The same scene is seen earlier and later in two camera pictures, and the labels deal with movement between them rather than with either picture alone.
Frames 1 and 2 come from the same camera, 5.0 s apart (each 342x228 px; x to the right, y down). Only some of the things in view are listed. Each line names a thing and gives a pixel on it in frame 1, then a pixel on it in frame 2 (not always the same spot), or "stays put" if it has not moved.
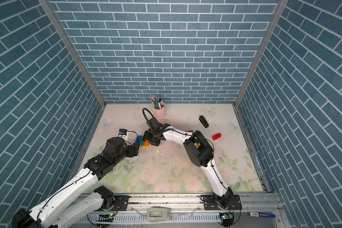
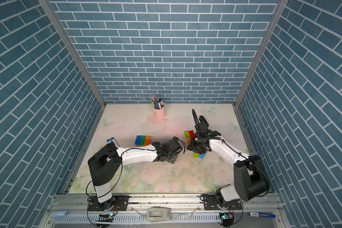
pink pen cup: x=160 y=113 stays put
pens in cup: x=157 y=104 stays put
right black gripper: x=148 y=137 to x=192 y=146
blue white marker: x=259 y=214 stays put
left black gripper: x=132 y=153 to x=175 y=156
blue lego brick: x=138 y=139 stays put
